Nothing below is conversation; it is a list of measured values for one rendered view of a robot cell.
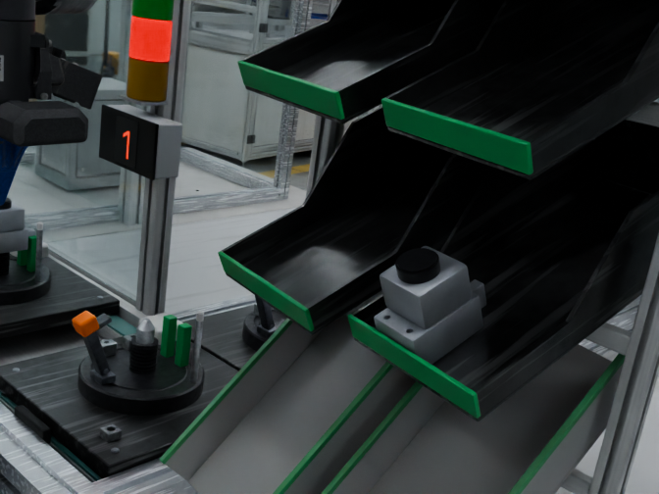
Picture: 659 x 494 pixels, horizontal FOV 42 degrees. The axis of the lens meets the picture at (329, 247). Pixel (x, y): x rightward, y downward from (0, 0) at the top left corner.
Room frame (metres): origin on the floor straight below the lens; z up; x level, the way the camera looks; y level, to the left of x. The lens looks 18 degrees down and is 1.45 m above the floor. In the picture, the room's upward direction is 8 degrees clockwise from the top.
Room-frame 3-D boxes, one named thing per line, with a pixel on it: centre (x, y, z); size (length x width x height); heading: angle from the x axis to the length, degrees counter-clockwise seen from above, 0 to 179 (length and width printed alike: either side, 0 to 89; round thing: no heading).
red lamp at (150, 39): (1.09, 0.26, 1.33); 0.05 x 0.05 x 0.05
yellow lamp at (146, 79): (1.09, 0.26, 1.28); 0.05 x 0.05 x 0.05
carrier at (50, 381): (0.88, 0.19, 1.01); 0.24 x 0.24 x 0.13; 49
